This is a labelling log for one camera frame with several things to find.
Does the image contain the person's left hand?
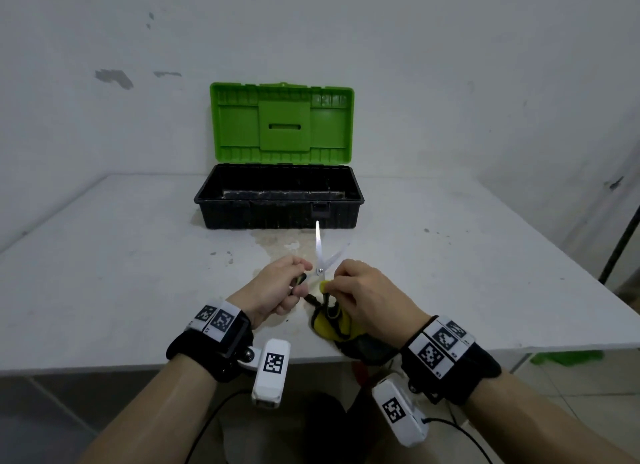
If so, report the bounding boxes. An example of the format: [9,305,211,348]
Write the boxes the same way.
[225,255,313,329]

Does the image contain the person's right hand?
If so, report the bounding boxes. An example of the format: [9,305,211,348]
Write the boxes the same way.
[327,259,432,349]

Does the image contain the yellow cloth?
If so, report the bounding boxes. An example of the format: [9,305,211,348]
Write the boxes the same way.
[305,278,401,367]

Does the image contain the green-handled scissors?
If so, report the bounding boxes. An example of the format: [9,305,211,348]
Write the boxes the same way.
[289,220,346,325]

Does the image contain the green lid black toolbox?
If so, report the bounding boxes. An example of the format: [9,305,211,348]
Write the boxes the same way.
[193,81,365,231]

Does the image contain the person's left forearm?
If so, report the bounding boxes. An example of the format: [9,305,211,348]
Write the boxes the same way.
[79,353,219,464]

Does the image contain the person's right forearm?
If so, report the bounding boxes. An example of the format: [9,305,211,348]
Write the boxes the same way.
[465,371,640,464]

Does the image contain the person's legs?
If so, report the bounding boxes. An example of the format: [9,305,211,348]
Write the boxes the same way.
[199,361,411,464]

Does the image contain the black left wristband with markers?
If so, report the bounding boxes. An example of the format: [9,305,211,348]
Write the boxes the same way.
[165,300,255,383]

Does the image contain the black wristband with markers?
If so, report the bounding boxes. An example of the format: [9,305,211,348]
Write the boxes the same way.
[165,300,255,383]
[399,315,503,406]

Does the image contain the black right wristband with markers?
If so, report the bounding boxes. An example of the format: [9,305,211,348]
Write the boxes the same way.
[399,315,503,406]

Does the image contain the green plastic scrap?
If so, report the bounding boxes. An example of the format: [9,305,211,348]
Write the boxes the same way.
[529,350,605,366]

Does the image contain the black metal pole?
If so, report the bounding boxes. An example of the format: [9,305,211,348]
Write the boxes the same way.
[598,218,640,285]

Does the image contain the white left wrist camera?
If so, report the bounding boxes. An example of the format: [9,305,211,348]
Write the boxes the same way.
[237,338,291,409]

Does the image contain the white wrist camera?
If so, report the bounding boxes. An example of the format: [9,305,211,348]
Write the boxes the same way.
[237,338,291,409]
[371,376,430,449]

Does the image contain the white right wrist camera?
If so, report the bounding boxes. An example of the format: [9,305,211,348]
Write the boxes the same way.
[371,376,430,449]

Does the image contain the black right camera cable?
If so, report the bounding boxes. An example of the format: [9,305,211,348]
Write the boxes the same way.
[423,417,496,464]

